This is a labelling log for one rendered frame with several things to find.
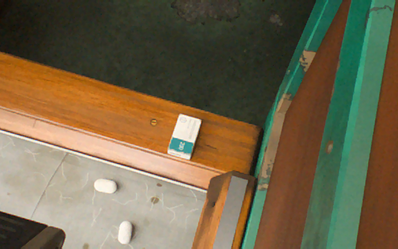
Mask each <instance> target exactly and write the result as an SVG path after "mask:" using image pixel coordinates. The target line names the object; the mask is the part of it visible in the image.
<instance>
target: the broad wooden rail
mask: <svg viewBox="0 0 398 249"><path fill-rule="evenodd" d="M180 114H181V115H186V116H191V117H192V118H197V119H200V120H202V123H201V127H200V131H199V133H198V137H197V139H196V143H195V145H194V148H193V151H192V154H191V159H190V160H189V159H186V158H182V157H179V156H173V155H171V154H168V146H169V143H170V141H171V138H172V135H173V132H174V129H175V127H176V124H177V121H178V116H179V115H180ZM0 131H6V132H9V133H13V134H16V135H18V136H23V137H25V138H29V139H32V140H36V141H38V142H42V143H45V144H48V145H52V146H55V147H61V148H64V149H67V150H70V151H74V152H77V153H80V154H84V155H86V156H90V157H93V158H97V159H100V160H105V161H108V162H111V163H115V164H118V165H121V166H124V167H128V168H131V169H135V170H137V171H140V172H146V173H149V174H152V175H155V176H159V177H162V178H165V179H168V180H171V181H175V182H178V183H182V184H184V185H190V186H192V187H197V188H200V189H202V190H206V191H207V188H208V185H209V182H210V179H211V178H213V177H215V176H218V175H219V174H223V173H225V172H229V171H238V172H242V173H245V174H249V175H253V172H254V168H255V164H256V160H257V157H258V153H259V149H260V142H261V140H262V137H263V128H261V127H258V126H256V125H252V124H248V123H246V122H242V121H239V120H234V119H232V118H228V117H225V116H222V115H217V114H214V113H210V112H207V111H203V110H200V109H196V108H193V107H190V106H187V105H184V104H180V103H178V102H174V101H168V100H165V99H162V98H157V97H155V96H152V95H149V94H145V93H141V92H139V91H135V90H132V89H128V88H125V87H122V86H118V85H114V84H109V83H106V82H103V81H100V80H96V79H93V78H90V77H86V76H83V75H79V74H76V73H72V72H70V71H65V70H62V69H60V68H56V67H53V66H49V65H46V64H42V63H39V62H34V61H32V60H29V59H25V58H22V57H18V56H16V55H11V54H8V53H4V52H1V51H0Z"/></svg>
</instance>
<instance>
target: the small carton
mask: <svg viewBox="0 0 398 249"><path fill-rule="evenodd" d="M201 123H202V120H200V119H197V118H192V117H191V116H186V115H181V114H180V115H179V116H178V121H177V124H176V127H175V129H174V132H173V135H172V138H171V141H170V143H169V146H168V154H171V155H173V156H179V157H182V158H186V159H189V160H190V159H191V154H192V151H193V148H194V145H195V143H196V139H197V137H198V133H199V131H200V127H201Z"/></svg>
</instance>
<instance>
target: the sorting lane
mask: <svg viewBox="0 0 398 249"><path fill-rule="evenodd" d="M99 178H103V179H107V180H111V181H115V182H116V183H117V190H115V191H114V192H113V193H108V192H99V191H97V190H96V189H95V181H96V180H97V179H99ZM206 193H207V191H206V190H202V189H200V188H197V187H192V186H190V185H184V184H182V183H178V182H175V181H171V180H168V179H165V178H162V177H159V176H155V175H152V174H149V173H146V172H140V171H137V170H135V169H131V168H128V167H124V166H121V165H118V164H115V163H111V162H108V161H105V160H100V159H97V158H93V157H90V156H86V155H84V154H80V153H77V152H74V151H70V150H67V149H64V148H61V147H55V146H52V145H48V144H45V143H42V142H38V141H36V140H32V139H29V138H25V137H23V136H18V135H16V134H13V133H9V132H6V131H0V211H2V212H5V213H8V214H14V215H17V216H20V217H23V218H26V219H30V220H33V221H36V222H39V223H42V224H45V225H46V224H47V225H48V226H50V225H51V226H54V227H57V228H61V229H62V230H64V232H65V233H66V238H65V241H64V243H63V246H62V247H61V249H191V246H192V243H193V238H194V237H195V233H196V229H197V226H198V222H199V219H200V215H201V212H202V208H203V205H204V204H205V196H206ZM125 221H128V222H130V223H131V225H132V232H131V240H130V241H129V242H128V243H127V244H122V243H120V242H119V240H118V234H119V229H120V225H121V224H122V223H123V222H125Z"/></svg>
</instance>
